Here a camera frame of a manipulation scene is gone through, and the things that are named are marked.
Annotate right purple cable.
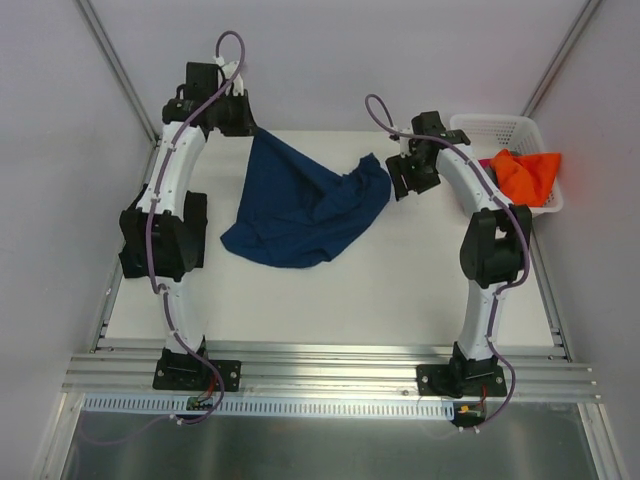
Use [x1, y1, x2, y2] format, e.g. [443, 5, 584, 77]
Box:
[363, 93, 531, 436]

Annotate white slotted cable duct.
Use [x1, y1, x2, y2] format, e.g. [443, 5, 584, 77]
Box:
[83, 394, 454, 421]

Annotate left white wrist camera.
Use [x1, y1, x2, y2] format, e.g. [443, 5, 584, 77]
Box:
[213, 56, 246, 96]

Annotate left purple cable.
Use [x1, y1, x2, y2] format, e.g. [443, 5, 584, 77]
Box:
[74, 30, 246, 446]

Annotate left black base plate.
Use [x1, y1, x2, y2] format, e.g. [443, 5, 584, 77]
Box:
[152, 348, 242, 392]

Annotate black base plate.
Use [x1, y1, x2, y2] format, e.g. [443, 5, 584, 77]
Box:
[416, 364, 507, 399]
[152, 348, 242, 392]

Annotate white plastic laundry basket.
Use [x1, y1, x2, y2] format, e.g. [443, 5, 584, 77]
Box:
[449, 113, 565, 220]

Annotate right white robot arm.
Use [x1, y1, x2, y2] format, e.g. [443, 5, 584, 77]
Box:
[386, 111, 532, 399]

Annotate purple cable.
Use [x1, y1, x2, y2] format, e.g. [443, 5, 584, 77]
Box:
[363, 93, 531, 436]
[74, 30, 246, 446]

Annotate blue t shirt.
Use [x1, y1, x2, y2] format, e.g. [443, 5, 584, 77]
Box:
[220, 129, 391, 269]

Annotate folded black t shirt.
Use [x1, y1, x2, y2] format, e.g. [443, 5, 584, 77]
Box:
[184, 191, 208, 268]

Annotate orange t shirt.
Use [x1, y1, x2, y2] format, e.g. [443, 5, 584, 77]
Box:
[489, 149, 562, 208]

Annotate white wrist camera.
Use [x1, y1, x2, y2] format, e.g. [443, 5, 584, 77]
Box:
[389, 131, 414, 155]
[213, 56, 246, 96]

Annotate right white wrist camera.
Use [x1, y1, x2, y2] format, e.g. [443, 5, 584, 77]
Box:
[389, 131, 414, 155]

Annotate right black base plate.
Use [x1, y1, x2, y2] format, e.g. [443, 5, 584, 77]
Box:
[416, 364, 507, 399]

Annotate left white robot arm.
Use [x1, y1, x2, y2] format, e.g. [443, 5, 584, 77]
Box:
[119, 57, 256, 388]

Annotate grey t shirt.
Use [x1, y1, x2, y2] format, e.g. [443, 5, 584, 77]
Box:
[484, 166, 498, 185]

